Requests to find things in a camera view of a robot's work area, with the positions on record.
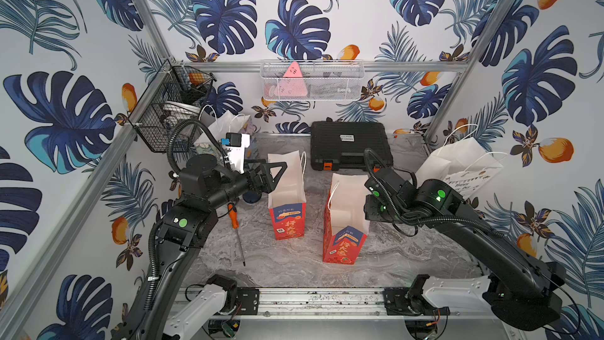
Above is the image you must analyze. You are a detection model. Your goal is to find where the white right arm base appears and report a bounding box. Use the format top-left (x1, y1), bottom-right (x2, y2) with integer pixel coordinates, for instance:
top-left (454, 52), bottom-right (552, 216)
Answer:
top-left (407, 275), bottom-right (492, 314)

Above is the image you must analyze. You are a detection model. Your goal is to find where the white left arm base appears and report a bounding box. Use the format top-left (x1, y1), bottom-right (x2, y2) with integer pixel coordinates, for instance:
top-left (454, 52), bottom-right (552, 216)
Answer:
top-left (161, 275), bottom-right (238, 339)

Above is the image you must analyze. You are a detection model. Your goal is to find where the dark blue round disc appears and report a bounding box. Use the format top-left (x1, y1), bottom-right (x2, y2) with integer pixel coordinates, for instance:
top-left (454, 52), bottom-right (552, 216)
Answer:
top-left (242, 191), bottom-right (262, 205)

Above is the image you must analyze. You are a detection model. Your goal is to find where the black tool case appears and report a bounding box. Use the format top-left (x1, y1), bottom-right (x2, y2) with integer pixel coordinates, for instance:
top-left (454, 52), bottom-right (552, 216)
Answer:
top-left (311, 121), bottom-right (393, 171)

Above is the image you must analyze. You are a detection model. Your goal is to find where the red paper bag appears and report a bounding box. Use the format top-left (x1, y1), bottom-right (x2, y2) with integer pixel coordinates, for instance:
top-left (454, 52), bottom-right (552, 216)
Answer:
top-left (267, 150), bottom-right (307, 240)
top-left (322, 173), bottom-right (370, 264)

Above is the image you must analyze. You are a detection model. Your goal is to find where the pink triangle item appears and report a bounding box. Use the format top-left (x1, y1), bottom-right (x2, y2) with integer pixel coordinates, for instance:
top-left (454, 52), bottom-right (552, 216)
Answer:
top-left (274, 61), bottom-right (309, 99)

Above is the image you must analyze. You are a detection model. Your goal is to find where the orange handled screwdriver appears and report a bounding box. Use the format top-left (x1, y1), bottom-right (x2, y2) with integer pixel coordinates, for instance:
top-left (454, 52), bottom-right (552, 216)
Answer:
top-left (227, 202), bottom-right (246, 267)

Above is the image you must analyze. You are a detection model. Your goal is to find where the white mesh wall shelf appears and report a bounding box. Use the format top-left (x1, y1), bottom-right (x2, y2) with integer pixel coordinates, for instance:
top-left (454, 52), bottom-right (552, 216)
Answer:
top-left (260, 60), bottom-right (365, 102)

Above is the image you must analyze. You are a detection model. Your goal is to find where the white happy paper bag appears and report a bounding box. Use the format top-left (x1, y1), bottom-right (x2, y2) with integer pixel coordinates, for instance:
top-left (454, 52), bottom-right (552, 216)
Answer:
top-left (415, 124), bottom-right (508, 199)

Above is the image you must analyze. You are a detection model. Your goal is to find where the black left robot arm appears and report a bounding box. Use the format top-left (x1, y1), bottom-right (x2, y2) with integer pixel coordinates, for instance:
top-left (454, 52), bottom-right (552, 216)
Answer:
top-left (112, 119), bottom-right (288, 339)

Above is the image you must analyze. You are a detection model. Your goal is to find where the black wire basket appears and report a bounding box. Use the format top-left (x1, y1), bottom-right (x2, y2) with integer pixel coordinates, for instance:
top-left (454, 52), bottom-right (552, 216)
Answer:
top-left (127, 60), bottom-right (216, 154)

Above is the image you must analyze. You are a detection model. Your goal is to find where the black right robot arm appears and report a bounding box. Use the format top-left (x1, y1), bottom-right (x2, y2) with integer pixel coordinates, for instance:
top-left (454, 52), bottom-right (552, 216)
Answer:
top-left (363, 149), bottom-right (566, 331)

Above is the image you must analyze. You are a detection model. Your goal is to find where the floral paper bag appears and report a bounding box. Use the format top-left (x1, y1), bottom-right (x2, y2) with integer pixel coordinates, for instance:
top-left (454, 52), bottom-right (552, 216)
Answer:
top-left (193, 110), bottom-right (256, 155)

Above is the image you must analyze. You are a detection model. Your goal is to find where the aluminium linear rail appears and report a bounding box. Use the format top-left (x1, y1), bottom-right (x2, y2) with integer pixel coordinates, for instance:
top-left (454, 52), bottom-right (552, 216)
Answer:
top-left (236, 287), bottom-right (495, 320)

